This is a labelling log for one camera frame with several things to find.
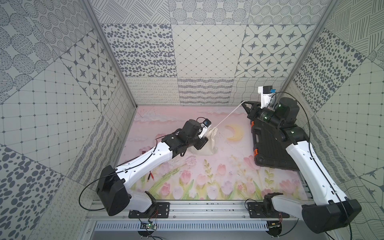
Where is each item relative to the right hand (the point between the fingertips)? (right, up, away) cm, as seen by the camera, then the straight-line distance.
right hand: (242, 103), depth 69 cm
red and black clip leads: (-48, -39, +17) cm, 65 cm away
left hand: (-19, -13, +9) cm, 25 cm away
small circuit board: (-45, -58, +2) cm, 74 cm away
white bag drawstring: (-13, -14, +7) cm, 20 cm away
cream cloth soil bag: (-14, -23, +13) cm, 30 cm away
